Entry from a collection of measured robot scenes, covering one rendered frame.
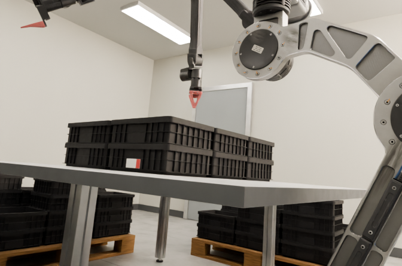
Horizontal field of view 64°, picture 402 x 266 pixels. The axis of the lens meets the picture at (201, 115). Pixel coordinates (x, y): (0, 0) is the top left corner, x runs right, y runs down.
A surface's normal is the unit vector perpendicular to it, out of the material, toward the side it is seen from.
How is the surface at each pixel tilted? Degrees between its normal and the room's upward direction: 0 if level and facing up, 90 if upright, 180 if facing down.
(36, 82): 90
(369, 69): 90
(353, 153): 90
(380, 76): 90
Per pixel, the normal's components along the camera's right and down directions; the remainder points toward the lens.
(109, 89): 0.81, -0.04
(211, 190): -0.58, -0.18
